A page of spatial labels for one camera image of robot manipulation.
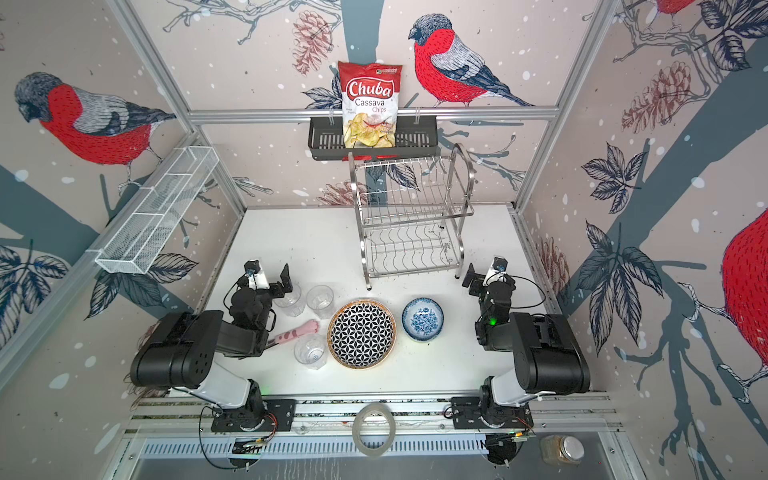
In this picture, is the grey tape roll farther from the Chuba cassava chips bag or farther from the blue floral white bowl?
the Chuba cassava chips bag

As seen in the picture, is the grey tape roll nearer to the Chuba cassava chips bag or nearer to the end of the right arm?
the end of the right arm

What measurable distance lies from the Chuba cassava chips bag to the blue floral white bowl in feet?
1.64

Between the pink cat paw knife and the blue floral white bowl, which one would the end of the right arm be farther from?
the pink cat paw knife

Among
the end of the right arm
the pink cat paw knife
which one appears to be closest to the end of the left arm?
the pink cat paw knife

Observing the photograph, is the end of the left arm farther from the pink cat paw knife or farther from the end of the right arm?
the end of the right arm

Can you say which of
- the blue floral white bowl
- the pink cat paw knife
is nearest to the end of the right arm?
the blue floral white bowl

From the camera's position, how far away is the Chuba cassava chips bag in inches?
32.8

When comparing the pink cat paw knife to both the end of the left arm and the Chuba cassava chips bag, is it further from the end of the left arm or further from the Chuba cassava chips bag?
the Chuba cassava chips bag

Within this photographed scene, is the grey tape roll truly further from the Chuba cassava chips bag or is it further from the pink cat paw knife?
the Chuba cassava chips bag

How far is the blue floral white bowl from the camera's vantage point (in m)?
0.82

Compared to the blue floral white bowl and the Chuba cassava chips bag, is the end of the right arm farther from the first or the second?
the Chuba cassava chips bag
